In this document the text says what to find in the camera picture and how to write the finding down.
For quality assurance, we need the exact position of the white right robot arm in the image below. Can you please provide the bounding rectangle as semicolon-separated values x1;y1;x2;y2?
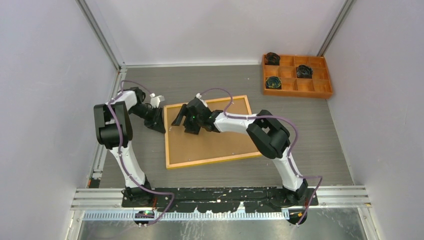
171;97;308;205

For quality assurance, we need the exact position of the brown fibreboard backing board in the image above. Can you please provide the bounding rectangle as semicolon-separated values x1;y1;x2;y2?
166;98;259;166

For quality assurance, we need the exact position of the orange compartment tray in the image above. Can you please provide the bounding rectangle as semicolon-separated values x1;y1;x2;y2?
261;52;334;100

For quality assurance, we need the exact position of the black cable coil top left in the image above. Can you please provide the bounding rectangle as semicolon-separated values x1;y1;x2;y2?
264;52;281;66

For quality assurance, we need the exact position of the black cable coil centre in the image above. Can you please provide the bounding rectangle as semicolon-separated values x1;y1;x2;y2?
296;64;314;79

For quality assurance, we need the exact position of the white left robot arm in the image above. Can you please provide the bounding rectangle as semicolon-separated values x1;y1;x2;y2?
93;87;166;207

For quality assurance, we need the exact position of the black cable coil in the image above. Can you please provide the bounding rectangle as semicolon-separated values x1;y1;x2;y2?
264;52;281;66
265;76;282;90
296;64;314;79

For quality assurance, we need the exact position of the aluminium left side rail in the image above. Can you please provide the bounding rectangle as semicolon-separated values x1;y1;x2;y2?
86;63;128;188

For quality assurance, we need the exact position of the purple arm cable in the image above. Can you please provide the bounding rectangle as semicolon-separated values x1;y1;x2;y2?
195;87;324;227
106;80;176;227

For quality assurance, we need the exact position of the black cable coil lower left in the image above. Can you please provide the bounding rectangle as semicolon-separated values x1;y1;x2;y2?
265;76;282;90

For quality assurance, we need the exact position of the aluminium front rail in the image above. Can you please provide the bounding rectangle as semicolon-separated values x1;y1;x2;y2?
70;186;372;221

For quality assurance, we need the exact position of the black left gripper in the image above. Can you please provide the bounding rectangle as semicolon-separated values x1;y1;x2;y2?
128;104;166;134

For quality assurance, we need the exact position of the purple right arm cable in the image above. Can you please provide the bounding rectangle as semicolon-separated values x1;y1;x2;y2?
195;87;324;227

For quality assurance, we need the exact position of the aluminium rail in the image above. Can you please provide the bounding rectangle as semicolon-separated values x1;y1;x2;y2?
70;186;372;221
86;63;128;188

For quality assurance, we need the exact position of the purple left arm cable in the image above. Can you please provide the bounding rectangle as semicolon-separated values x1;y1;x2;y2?
106;80;176;227

